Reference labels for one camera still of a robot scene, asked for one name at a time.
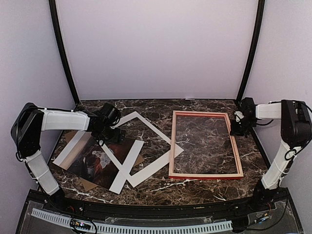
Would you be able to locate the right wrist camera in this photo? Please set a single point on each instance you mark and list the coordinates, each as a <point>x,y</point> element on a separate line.
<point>238,116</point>

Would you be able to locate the grey slotted cable duct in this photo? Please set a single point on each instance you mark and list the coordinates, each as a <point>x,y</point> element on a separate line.
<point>126,227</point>

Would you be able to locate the brown backing board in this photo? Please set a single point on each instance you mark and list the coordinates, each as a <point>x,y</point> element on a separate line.
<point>86,184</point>

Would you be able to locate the black corner post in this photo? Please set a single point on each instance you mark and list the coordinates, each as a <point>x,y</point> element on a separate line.
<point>252,50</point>
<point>61,50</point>

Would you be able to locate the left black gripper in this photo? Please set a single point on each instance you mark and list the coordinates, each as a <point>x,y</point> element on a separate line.
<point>115,139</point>

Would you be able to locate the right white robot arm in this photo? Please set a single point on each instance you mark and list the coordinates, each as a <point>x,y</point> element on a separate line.
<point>295,130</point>

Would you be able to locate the printed photo of painting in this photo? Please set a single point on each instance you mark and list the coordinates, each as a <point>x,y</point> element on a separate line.
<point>83,157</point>

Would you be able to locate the left black corner post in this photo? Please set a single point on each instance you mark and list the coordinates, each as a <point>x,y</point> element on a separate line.
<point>61,50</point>

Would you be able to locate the clear acrylic sheet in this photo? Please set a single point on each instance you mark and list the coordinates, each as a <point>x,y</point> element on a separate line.
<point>207,146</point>

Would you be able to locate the white photo mat border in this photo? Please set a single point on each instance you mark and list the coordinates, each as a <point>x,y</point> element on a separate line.
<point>149,170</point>

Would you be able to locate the wooden picture frame red edge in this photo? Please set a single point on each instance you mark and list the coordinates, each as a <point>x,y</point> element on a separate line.
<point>225,116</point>

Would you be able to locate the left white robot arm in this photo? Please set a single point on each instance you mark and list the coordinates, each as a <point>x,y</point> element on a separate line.
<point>34,123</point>

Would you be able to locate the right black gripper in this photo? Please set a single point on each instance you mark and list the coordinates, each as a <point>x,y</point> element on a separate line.
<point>235,131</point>

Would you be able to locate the right black corner post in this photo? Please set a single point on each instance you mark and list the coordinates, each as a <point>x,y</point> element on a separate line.
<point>252,50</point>

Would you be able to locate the black front table rail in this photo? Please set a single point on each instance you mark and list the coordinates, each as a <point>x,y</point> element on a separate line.
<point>233,209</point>

